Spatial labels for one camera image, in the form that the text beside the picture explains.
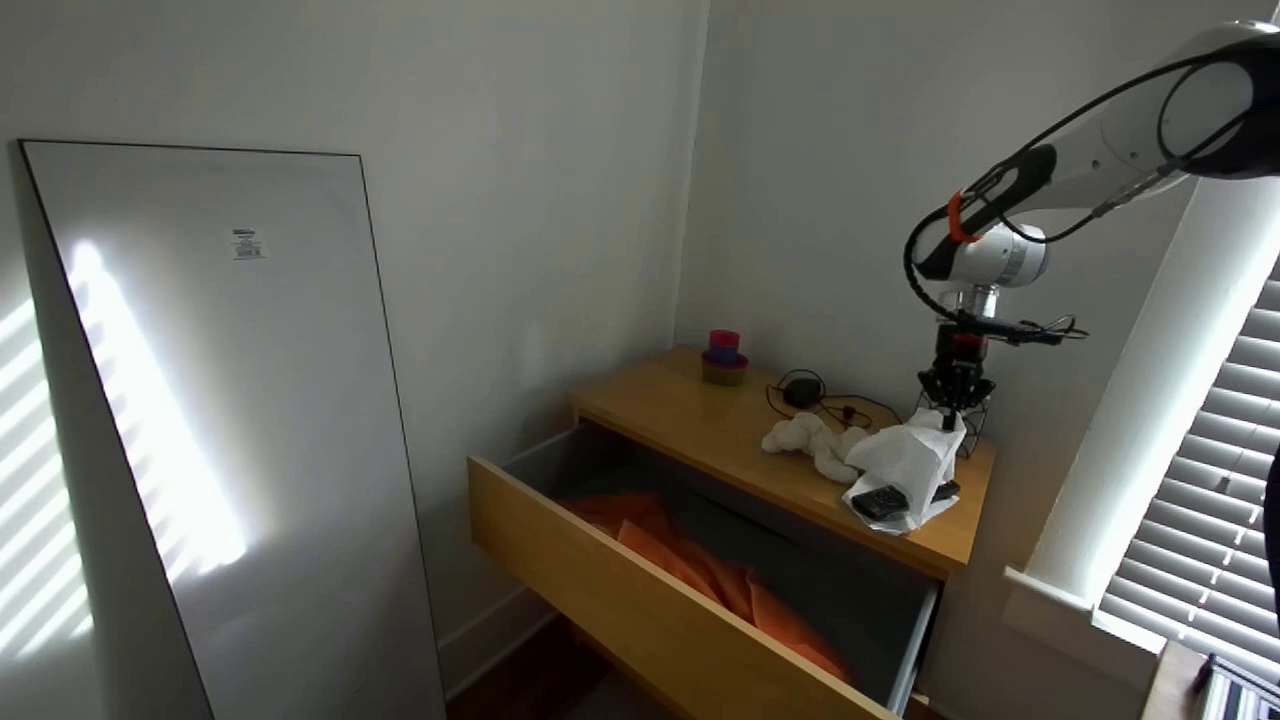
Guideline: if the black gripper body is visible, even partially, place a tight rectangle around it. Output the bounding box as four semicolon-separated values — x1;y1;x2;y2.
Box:
919;322;999;406

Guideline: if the white pulled tissue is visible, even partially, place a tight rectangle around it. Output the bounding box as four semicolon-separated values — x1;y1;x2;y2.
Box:
840;406;971;535

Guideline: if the white plush toy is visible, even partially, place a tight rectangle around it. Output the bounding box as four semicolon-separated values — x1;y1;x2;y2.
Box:
762;409;871;488

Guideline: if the green plastic cup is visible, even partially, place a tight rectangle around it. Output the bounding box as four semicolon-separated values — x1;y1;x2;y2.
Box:
701;357;754;394

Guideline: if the wooden nightstand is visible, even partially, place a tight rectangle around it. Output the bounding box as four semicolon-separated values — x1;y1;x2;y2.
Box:
571;348;995;720

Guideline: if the white window sill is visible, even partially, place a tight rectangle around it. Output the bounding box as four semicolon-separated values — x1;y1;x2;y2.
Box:
999;566;1176;662

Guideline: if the white window blind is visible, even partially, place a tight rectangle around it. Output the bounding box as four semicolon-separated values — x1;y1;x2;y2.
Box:
1095;265;1280;688

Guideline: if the orange cloth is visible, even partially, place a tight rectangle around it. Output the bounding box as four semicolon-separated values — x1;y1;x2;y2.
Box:
571;488;853;683

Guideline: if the open wooden drawer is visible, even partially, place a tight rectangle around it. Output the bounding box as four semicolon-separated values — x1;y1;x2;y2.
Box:
463;425;939;720

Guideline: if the large leaning mirror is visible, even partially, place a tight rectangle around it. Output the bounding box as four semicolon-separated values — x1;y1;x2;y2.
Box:
12;136;451;720

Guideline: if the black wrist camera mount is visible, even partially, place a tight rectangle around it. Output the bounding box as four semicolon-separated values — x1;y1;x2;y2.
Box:
982;313;1090;348

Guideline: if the thin black clock cable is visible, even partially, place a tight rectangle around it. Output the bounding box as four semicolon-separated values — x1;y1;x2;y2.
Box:
765;366;925;437

